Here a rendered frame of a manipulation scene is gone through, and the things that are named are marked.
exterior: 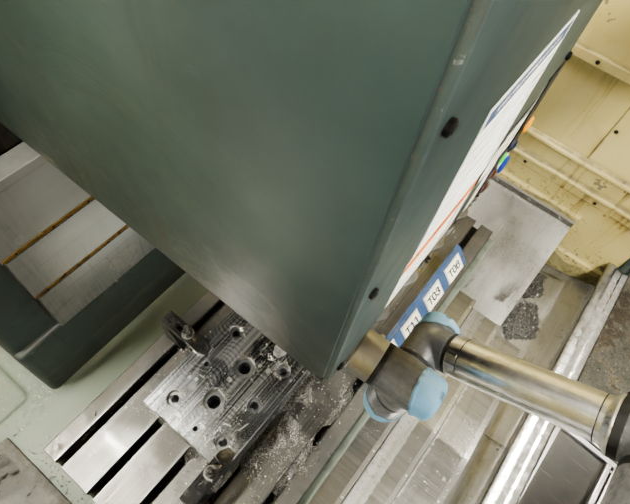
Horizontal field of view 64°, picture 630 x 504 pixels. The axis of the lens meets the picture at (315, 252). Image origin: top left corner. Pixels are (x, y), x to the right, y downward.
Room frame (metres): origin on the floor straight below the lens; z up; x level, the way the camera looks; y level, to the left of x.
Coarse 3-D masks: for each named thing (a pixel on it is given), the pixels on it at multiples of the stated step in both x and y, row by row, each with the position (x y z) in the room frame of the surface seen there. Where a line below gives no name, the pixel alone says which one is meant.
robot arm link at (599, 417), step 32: (448, 320) 0.41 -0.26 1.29; (416, 352) 0.34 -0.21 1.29; (448, 352) 0.34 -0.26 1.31; (480, 352) 0.34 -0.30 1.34; (480, 384) 0.29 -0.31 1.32; (512, 384) 0.29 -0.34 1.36; (544, 384) 0.29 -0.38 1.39; (576, 384) 0.29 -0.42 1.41; (544, 416) 0.25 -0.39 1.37; (576, 416) 0.24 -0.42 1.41; (608, 416) 0.24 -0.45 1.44; (608, 448) 0.20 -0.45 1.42
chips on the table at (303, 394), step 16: (304, 384) 0.37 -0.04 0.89; (304, 400) 0.32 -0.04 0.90; (288, 416) 0.28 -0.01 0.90; (336, 416) 0.31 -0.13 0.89; (304, 432) 0.25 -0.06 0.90; (256, 448) 0.20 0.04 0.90; (272, 448) 0.21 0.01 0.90; (304, 448) 0.22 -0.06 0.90; (240, 464) 0.16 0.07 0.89; (256, 464) 0.17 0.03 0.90; (304, 464) 0.19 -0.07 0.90; (240, 480) 0.13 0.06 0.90; (288, 480) 0.15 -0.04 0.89
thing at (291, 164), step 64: (0, 0) 0.36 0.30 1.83; (64, 0) 0.31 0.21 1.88; (128, 0) 0.27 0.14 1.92; (192, 0) 0.24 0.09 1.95; (256, 0) 0.22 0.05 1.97; (320, 0) 0.20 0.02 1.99; (384, 0) 0.19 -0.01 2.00; (448, 0) 0.18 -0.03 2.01; (512, 0) 0.20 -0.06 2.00; (576, 0) 0.37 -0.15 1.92; (0, 64) 0.39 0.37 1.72; (64, 64) 0.32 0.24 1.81; (128, 64) 0.28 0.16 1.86; (192, 64) 0.25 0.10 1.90; (256, 64) 0.22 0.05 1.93; (320, 64) 0.20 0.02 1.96; (384, 64) 0.19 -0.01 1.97; (448, 64) 0.18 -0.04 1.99; (512, 64) 0.27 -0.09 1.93; (64, 128) 0.35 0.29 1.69; (128, 128) 0.29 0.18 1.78; (192, 128) 0.25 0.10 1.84; (256, 128) 0.22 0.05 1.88; (320, 128) 0.20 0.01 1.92; (384, 128) 0.18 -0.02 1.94; (448, 128) 0.19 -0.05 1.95; (128, 192) 0.31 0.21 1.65; (192, 192) 0.26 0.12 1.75; (256, 192) 0.22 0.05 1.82; (320, 192) 0.20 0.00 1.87; (384, 192) 0.18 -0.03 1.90; (192, 256) 0.27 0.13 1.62; (256, 256) 0.22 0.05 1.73; (320, 256) 0.19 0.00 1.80; (384, 256) 0.18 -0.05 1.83; (256, 320) 0.22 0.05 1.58; (320, 320) 0.18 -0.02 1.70
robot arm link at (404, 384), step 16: (400, 352) 0.30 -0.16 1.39; (384, 368) 0.27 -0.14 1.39; (400, 368) 0.27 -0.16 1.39; (416, 368) 0.28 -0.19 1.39; (384, 384) 0.25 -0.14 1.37; (400, 384) 0.25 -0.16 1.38; (416, 384) 0.25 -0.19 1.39; (432, 384) 0.26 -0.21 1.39; (384, 400) 0.24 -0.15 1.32; (400, 400) 0.23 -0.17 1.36; (416, 400) 0.23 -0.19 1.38; (432, 400) 0.23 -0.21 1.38; (416, 416) 0.21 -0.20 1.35
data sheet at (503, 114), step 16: (576, 16) 0.42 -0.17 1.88; (560, 32) 0.38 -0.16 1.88; (544, 64) 0.40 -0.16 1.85; (528, 80) 0.36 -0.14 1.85; (512, 96) 0.33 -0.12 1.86; (528, 96) 0.42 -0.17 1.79; (496, 112) 0.30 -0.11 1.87; (512, 112) 0.37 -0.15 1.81; (496, 128) 0.34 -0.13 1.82; (480, 144) 0.30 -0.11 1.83; (496, 144) 0.39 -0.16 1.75; (464, 160) 0.28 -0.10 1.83; (480, 160) 0.35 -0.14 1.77; (464, 176) 0.31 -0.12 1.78; (448, 192) 0.28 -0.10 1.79; (464, 192) 0.37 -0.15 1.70; (448, 208) 0.32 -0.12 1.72; (432, 224) 0.28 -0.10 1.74
